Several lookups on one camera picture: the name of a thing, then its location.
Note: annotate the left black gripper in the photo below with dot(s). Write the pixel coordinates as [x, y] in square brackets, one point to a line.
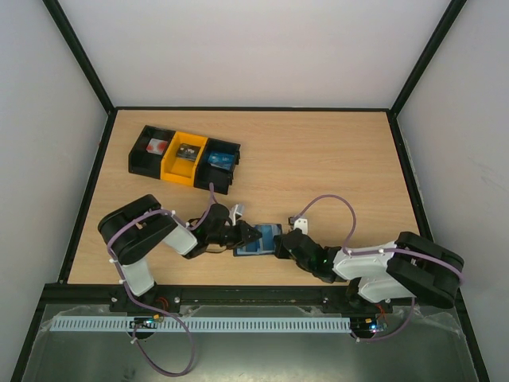
[244, 229]

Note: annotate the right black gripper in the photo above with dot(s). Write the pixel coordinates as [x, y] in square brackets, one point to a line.
[287, 244]

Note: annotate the blue card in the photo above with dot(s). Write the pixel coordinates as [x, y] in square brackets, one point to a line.
[221, 160]
[266, 245]

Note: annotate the blue card holder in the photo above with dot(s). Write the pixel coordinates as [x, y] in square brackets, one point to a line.
[248, 250]

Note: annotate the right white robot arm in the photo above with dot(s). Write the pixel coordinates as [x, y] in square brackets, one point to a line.
[409, 267]

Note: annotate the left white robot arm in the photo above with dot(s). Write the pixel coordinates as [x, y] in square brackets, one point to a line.
[135, 229]

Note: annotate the black card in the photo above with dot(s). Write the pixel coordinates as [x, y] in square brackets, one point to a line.
[188, 152]

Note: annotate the red white card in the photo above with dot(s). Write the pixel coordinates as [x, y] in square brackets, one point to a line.
[156, 146]

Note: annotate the black bin right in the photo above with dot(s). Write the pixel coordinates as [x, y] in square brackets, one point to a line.
[206, 174]

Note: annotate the black bin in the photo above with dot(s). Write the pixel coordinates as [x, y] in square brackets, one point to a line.
[206, 174]
[141, 162]

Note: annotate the yellow bin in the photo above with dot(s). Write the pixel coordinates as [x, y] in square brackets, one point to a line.
[177, 170]

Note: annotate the black bin left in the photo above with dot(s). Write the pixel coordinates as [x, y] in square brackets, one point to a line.
[141, 162]

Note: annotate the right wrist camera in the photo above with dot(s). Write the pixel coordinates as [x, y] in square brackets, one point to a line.
[299, 222]

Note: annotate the black rail base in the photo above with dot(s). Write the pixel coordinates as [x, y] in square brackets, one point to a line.
[329, 299]

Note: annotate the white slotted cable duct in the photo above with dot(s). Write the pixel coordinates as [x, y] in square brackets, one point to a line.
[201, 325]

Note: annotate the black enclosure frame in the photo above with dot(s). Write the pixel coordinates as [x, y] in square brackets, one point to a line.
[440, 32]

